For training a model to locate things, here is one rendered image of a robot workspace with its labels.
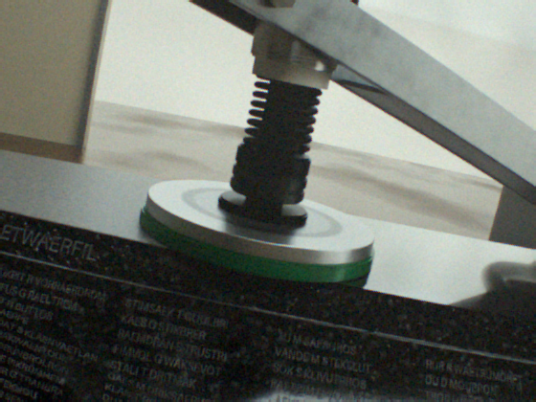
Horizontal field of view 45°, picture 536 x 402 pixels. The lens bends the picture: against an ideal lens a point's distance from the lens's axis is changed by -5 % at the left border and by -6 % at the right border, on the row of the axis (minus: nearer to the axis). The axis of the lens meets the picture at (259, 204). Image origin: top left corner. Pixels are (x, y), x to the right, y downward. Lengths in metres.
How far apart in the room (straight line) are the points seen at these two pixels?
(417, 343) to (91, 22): 5.09
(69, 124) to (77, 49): 0.61
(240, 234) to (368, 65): 0.18
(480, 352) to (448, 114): 0.22
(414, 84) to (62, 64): 5.04
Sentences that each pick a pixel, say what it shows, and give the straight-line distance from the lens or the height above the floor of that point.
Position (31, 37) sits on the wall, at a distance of 5.64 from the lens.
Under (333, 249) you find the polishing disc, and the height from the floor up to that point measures 0.85.
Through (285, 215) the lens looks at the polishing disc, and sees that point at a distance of 0.60.
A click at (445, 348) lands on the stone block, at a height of 0.79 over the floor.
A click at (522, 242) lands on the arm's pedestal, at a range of 1.84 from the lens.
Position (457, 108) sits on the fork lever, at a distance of 0.65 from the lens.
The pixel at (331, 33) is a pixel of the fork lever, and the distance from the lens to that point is 0.56.
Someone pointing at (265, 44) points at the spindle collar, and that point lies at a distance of 0.59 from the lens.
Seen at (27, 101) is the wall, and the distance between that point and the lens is 5.66.
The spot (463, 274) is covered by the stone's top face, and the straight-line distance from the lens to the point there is 0.70.
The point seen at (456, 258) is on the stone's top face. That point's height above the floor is 0.82.
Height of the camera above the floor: 0.99
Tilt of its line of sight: 12 degrees down
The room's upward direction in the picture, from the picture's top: 12 degrees clockwise
